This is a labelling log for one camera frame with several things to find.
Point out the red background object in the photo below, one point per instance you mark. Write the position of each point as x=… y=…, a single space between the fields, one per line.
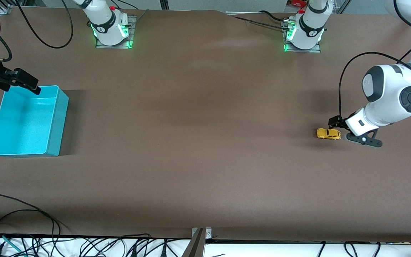
x=298 y=3

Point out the black aluminium profile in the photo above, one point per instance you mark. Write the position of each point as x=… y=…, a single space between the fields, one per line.
x=164 y=3

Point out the steel left arm base plate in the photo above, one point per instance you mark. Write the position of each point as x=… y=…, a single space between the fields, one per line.
x=291 y=50

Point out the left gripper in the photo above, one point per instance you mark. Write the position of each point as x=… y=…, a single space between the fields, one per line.
x=337 y=122

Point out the silver rail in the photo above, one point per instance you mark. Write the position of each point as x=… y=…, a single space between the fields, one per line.
x=248 y=13

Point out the steel right arm base plate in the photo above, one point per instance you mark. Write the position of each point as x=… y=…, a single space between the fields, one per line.
x=100 y=45

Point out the teal plastic bin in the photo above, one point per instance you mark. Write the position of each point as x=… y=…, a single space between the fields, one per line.
x=23 y=121

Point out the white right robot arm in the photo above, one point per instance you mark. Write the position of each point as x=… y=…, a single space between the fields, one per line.
x=105 y=21

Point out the yellow beetle toy car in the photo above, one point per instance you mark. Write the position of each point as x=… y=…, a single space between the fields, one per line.
x=326 y=134

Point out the grey metal bar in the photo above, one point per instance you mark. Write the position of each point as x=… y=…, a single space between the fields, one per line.
x=194 y=248

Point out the metal bracket plate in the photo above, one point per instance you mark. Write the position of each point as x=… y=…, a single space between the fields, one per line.
x=208 y=232

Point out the brown table mat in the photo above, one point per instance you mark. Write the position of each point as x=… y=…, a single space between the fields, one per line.
x=205 y=142

